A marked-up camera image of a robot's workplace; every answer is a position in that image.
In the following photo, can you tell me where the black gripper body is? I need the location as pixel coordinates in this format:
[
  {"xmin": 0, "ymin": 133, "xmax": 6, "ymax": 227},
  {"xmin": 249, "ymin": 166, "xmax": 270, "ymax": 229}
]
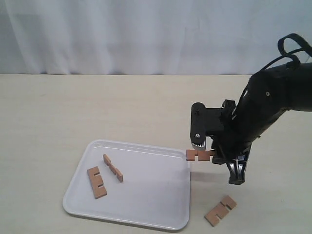
[{"xmin": 211, "ymin": 97, "xmax": 288, "ymax": 163}]

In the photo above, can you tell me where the wooden notched puzzle piece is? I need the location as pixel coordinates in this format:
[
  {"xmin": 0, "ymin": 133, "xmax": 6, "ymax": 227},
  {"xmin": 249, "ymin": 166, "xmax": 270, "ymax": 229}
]
[
  {"xmin": 103, "ymin": 154, "xmax": 123, "ymax": 183},
  {"xmin": 87, "ymin": 166, "xmax": 107, "ymax": 199},
  {"xmin": 186, "ymin": 150, "xmax": 215, "ymax": 161},
  {"xmin": 204, "ymin": 195, "xmax": 237, "ymax": 227}
]

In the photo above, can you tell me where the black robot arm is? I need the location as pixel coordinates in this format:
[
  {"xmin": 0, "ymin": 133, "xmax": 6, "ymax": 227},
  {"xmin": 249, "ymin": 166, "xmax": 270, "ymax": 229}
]
[{"xmin": 212, "ymin": 63, "xmax": 312, "ymax": 185}]

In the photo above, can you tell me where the white plastic tray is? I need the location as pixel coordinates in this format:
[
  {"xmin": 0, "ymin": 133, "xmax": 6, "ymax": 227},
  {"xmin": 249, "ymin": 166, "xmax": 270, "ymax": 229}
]
[{"xmin": 62, "ymin": 139, "xmax": 190, "ymax": 231}]

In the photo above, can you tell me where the white curtain backdrop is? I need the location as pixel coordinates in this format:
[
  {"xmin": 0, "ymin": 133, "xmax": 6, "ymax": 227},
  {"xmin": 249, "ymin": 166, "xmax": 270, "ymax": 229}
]
[{"xmin": 0, "ymin": 0, "xmax": 312, "ymax": 75}]

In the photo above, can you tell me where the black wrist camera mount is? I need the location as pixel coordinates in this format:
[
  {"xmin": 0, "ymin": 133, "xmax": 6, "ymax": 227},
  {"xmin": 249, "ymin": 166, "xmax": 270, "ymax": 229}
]
[{"xmin": 190, "ymin": 99, "xmax": 236, "ymax": 151}]

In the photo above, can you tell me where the black cable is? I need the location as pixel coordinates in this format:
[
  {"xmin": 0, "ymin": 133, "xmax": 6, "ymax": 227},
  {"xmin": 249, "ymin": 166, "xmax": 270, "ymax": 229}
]
[{"xmin": 237, "ymin": 34, "xmax": 312, "ymax": 115}]

